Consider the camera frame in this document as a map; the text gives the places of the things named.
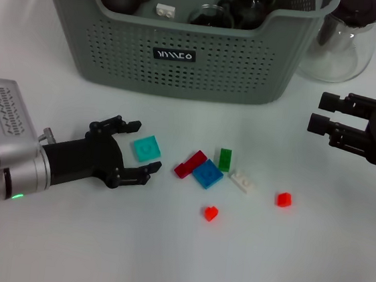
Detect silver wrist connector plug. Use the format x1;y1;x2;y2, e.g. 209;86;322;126
37;126;58;145

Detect white brick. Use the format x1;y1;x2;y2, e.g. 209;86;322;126
155;3;177;19
226;169;259;195

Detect teal square plate brick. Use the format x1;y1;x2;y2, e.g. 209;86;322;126
130;132;164;165

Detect small orange-red brick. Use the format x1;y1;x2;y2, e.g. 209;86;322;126
203;204;221;224
274;191;294;209

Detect glass teacup black holder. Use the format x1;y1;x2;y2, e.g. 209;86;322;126
187;0;238;30
227;0;277;33

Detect dark red long brick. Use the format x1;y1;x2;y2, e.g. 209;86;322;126
173;147;209;182

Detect grey-green perforated storage bin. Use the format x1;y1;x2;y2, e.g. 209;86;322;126
29;0;341;115

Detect green rectangular brick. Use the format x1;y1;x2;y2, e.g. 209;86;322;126
218;147;234;173

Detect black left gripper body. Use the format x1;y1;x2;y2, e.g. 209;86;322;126
37;115;130;195

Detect glass carafe black lid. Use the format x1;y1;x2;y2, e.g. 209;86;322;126
295;0;376;88

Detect blue square plate brick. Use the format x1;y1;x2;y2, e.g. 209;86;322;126
190;157;226;192

